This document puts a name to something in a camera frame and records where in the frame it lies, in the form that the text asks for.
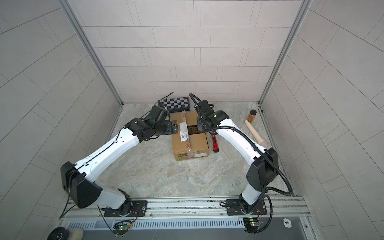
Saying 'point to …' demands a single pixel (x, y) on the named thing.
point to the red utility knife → (215, 147)
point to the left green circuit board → (122, 226)
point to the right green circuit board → (251, 224)
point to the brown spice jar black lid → (252, 115)
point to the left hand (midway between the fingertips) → (175, 126)
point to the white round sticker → (287, 222)
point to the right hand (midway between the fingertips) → (201, 123)
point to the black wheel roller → (59, 233)
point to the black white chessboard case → (176, 104)
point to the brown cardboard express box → (189, 143)
